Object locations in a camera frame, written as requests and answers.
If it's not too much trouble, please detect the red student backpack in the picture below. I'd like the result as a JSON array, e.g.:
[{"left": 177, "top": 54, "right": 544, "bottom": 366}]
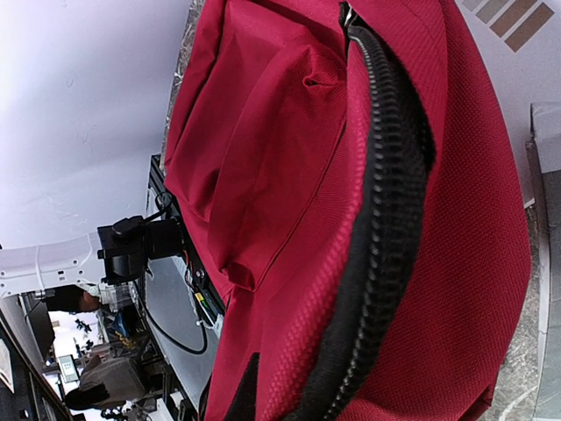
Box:
[{"left": 165, "top": 1, "right": 531, "bottom": 420}]

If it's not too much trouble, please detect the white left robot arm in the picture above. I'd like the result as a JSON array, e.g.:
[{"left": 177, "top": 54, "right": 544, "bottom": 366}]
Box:
[{"left": 1, "top": 216, "right": 185, "bottom": 298}]

